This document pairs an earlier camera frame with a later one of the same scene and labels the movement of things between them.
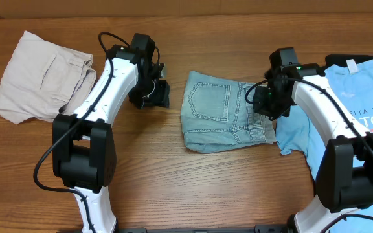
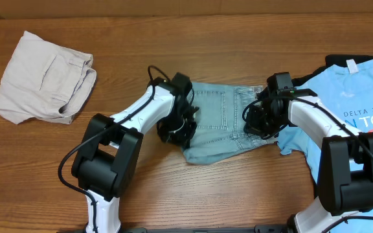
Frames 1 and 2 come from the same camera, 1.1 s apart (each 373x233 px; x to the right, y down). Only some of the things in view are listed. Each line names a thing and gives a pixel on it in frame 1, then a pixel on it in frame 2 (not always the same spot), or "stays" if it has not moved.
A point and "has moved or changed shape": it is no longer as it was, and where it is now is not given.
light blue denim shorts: [215, 115] has moved or changed shape
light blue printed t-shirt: [366, 88] stays
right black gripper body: [265, 104] → [259, 122]
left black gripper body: [156, 96] → [180, 131]
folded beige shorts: [43, 79] stays
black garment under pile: [341, 59] stays
